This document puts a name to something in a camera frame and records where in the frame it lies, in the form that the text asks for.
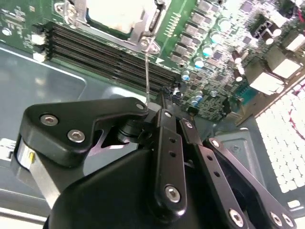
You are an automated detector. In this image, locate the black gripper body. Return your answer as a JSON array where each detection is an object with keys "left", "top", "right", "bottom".
[{"left": 44, "top": 147, "right": 229, "bottom": 229}]

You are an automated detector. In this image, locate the metal wire locking lever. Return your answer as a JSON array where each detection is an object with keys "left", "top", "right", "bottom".
[{"left": 144, "top": 38, "right": 153, "bottom": 105}]

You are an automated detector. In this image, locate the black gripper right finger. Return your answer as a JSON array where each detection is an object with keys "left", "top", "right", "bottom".
[{"left": 166, "top": 94, "right": 298, "bottom": 229}]

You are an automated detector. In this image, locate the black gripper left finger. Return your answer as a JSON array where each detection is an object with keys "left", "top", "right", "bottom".
[{"left": 10, "top": 91, "right": 189, "bottom": 217}]

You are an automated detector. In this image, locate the silver CPU plate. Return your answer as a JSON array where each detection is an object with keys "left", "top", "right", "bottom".
[{"left": 84, "top": 0, "right": 146, "bottom": 35}]

